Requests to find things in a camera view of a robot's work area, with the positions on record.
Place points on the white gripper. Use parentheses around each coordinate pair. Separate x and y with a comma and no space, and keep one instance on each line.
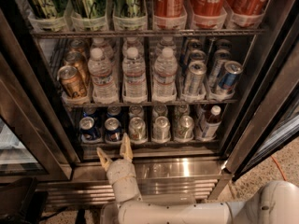
(121,169)

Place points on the blue pepsi can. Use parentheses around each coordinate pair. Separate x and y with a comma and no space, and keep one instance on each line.
(88,129)
(91,112)
(113,130)
(114,112)

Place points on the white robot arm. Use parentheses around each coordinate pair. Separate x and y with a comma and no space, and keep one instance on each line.
(277,202)

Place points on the silver soda can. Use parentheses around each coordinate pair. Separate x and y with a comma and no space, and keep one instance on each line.
(181,110)
(136,111)
(184,128)
(161,130)
(137,129)
(159,110)

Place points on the blue pepsi can front left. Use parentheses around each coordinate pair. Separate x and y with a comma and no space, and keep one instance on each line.
(88,129)

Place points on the steel fridge base grille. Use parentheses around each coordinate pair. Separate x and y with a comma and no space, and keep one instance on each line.
(203,179)

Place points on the blue pepsi can rear left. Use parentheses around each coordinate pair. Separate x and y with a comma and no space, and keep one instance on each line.
(91,112)

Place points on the fridge door left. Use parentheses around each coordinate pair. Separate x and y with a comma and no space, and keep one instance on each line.
(19,113)

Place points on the fridge door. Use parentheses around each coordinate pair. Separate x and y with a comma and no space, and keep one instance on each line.
(268,118)
(19,113)

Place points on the gold can front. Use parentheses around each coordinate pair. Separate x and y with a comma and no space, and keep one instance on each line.
(72,82)

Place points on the gold can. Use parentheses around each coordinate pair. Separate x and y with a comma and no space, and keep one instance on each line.
(72,82)
(77,60)
(79,45)

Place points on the gold can middle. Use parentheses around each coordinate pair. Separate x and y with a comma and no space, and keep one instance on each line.
(77,60)

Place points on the slim silver can front left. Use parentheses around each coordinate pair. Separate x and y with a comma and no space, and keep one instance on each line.
(194,78)

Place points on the gold can rear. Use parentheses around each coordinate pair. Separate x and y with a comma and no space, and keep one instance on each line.
(79,45)

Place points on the slim can middle left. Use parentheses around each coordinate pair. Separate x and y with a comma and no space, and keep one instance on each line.
(194,55)

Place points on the slim can rear left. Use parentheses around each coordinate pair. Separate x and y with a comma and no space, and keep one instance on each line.
(192,43)

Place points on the slim blue silver can front right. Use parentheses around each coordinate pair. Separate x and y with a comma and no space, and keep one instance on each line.
(230,74)

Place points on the slim can middle right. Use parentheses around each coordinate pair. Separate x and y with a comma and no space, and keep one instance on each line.
(220,57)

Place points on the slim can rear right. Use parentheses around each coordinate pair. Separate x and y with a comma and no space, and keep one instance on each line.
(223,44)

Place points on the fridge door right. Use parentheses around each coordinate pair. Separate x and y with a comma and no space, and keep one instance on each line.
(268,118)

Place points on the clear plastic bin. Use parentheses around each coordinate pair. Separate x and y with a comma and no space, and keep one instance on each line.
(109,212)

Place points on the water bottle front left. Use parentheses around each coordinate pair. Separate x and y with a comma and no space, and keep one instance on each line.
(105,90)

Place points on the water bottle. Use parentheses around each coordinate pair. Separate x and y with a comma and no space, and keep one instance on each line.
(165,42)
(132,42)
(105,90)
(134,76)
(102,44)
(164,76)

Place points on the water bottle front middle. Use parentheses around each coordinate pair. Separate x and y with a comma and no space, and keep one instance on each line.
(134,76)

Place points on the water bottle front right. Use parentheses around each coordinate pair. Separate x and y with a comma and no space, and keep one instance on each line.
(164,76)

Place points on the water bottle rear left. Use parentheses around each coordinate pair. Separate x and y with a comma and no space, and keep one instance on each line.
(102,44)

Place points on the brown drink bottle white cap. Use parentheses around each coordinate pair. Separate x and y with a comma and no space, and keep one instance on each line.
(210,123)

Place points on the water bottle rear middle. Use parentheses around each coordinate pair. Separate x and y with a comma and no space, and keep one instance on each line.
(132,42)

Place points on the water bottle rear right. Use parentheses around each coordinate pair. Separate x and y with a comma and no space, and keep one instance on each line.
(165,42)

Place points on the middle wire shelf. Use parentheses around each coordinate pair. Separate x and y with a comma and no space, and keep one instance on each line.
(177,102)

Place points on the wire shelf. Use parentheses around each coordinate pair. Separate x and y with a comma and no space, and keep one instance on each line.
(177,102)
(149,33)

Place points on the upper wire shelf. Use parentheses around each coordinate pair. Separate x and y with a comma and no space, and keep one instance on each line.
(149,33)

